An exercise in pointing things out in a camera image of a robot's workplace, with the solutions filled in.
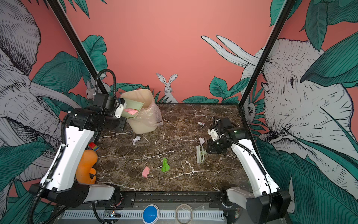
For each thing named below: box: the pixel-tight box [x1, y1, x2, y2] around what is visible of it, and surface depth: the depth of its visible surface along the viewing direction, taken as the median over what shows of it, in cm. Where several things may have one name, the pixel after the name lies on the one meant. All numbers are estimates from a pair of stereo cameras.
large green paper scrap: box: [161, 157, 171, 173], surface depth 86 cm
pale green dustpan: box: [118, 97, 145, 119], surface depth 72 cm
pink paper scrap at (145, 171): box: [142, 166, 150, 178], surface depth 85 cm
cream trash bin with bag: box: [120, 88, 164, 135], surface depth 88 cm
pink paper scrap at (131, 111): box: [124, 108, 138, 116], surface depth 71 cm
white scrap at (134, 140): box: [132, 135, 141, 146], surface depth 100 cm
